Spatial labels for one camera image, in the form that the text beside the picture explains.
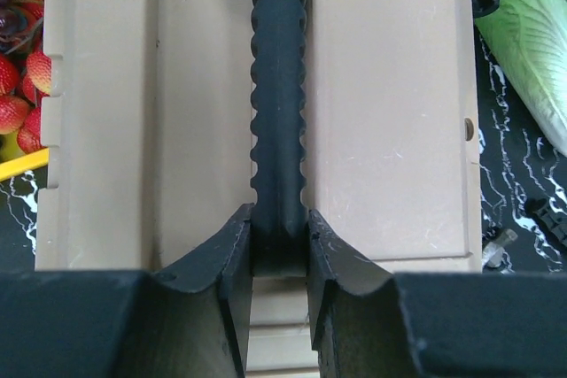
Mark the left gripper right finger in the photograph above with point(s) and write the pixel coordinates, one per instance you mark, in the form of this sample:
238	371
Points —
368	322

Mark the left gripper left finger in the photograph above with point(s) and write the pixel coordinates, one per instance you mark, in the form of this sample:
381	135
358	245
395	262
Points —
190	319

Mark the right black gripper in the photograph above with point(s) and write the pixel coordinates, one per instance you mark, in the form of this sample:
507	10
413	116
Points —
552	224

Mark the steel claw hammer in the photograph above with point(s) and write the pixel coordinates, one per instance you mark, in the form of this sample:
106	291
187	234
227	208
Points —
493	250

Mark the tan plastic tool box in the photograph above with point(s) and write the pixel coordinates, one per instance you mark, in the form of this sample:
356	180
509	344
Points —
148	126

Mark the green napa cabbage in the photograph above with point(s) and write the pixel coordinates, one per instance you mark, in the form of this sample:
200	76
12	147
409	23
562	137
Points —
528	40

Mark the yellow plastic fruit tray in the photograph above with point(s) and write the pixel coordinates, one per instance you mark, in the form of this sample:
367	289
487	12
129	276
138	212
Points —
15	162

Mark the purple grape bunch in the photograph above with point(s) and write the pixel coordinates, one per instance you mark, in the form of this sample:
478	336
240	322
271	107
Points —
13	22

